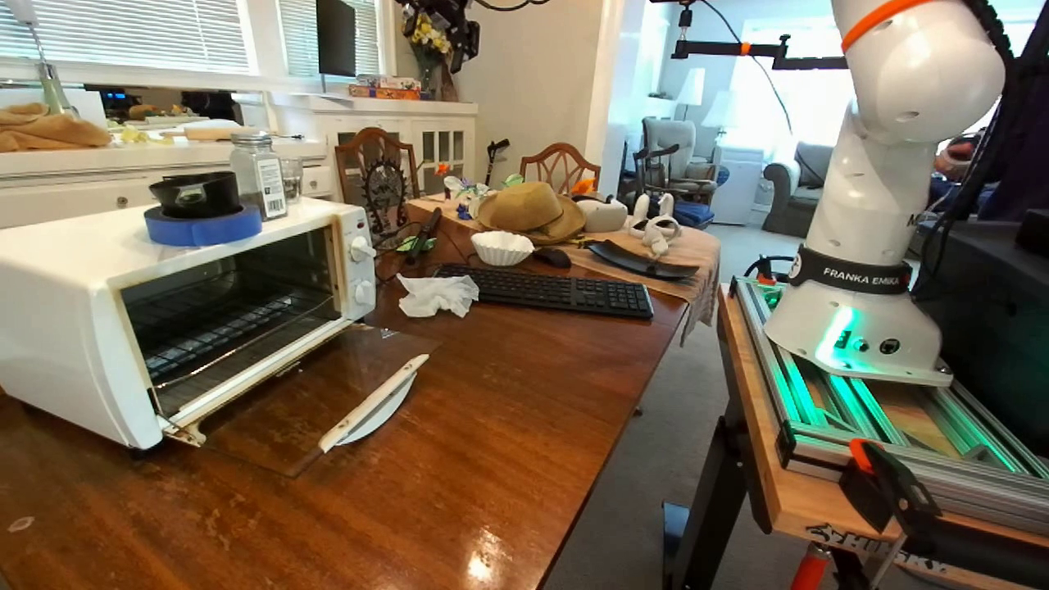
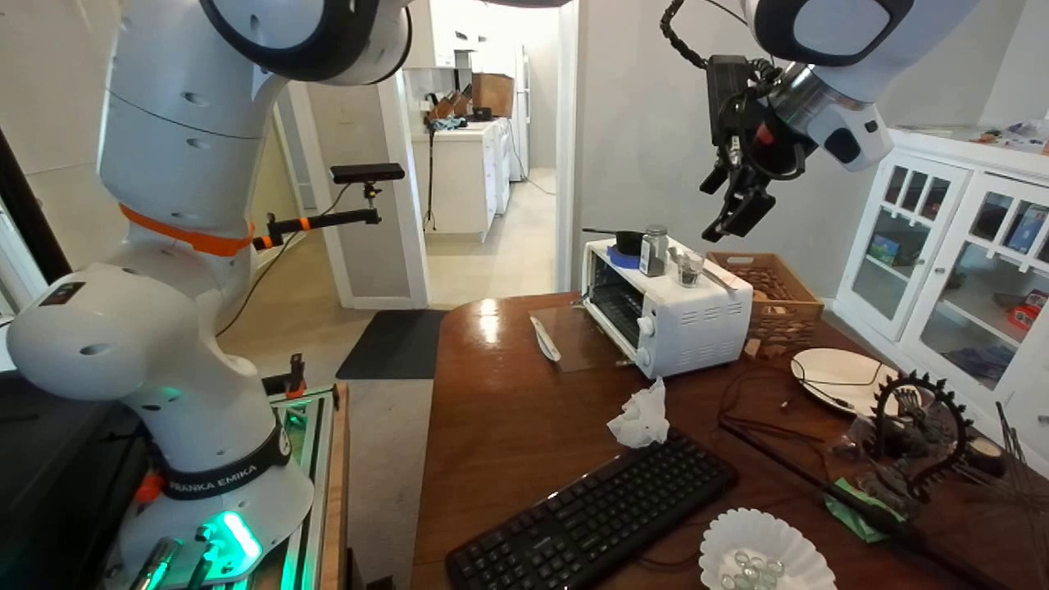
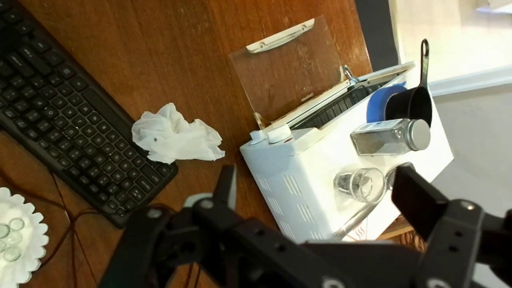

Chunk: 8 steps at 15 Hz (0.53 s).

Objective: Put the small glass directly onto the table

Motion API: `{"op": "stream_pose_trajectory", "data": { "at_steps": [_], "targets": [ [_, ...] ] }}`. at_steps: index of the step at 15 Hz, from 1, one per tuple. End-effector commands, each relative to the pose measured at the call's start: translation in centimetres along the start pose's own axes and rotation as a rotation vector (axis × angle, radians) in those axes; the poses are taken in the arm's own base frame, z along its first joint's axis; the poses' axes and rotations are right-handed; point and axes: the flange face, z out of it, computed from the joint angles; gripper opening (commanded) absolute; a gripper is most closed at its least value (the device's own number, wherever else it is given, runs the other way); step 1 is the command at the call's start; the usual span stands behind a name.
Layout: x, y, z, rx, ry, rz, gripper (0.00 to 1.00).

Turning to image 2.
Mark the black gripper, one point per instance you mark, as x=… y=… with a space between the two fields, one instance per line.
x=770 y=136

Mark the small clear glass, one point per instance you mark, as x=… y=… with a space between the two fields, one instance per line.
x=689 y=269

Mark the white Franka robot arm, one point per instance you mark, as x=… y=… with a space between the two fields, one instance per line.
x=165 y=329

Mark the black round item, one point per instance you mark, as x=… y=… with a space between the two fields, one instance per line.
x=628 y=243

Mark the blue flat item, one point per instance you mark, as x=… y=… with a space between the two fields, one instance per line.
x=622 y=261

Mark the white toaster oven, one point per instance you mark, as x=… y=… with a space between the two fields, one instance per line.
x=700 y=323

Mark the white plate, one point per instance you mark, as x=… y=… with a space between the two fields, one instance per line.
x=837 y=378

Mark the white glass-door cabinet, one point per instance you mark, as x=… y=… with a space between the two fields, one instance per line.
x=952 y=158

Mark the crumpled white tissue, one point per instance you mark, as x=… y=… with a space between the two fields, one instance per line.
x=644 y=421

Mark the white kitchen counter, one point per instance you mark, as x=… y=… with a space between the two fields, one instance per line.
x=462 y=174

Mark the black gear-shaped ornament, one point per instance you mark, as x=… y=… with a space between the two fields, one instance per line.
x=921 y=385

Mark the green flat item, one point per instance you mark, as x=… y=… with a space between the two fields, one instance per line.
x=863 y=511

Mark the black computer keyboard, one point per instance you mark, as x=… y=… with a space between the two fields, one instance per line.
x=590 y=520

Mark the white fluted coffee filter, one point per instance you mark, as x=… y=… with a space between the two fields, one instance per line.
x=763 y=550

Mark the small round brown item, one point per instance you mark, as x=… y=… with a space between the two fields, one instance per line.
x=987 y=453

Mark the black floor mat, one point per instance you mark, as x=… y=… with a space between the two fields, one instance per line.
x=393 y=346

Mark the black orange clamp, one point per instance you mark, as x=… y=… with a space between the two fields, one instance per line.
x=295 y=378

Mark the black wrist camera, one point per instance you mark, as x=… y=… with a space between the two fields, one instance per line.
x=728 y=93

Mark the black camera on stand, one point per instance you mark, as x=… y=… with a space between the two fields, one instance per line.
x=365 y=172

